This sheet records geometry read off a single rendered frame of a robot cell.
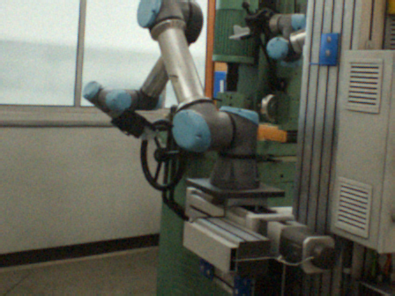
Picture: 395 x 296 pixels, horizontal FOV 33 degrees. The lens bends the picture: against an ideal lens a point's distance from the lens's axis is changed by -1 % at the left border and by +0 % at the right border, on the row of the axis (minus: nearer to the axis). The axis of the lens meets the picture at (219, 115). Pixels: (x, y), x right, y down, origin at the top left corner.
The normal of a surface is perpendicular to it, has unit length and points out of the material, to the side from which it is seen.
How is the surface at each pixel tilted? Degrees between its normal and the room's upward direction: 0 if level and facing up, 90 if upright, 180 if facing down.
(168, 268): 90
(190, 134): 96
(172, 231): 90
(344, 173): 90
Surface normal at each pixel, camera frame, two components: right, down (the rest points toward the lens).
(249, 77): -0.76, -0.01
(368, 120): -0.89, -0.04
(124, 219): 0.67, 0.10
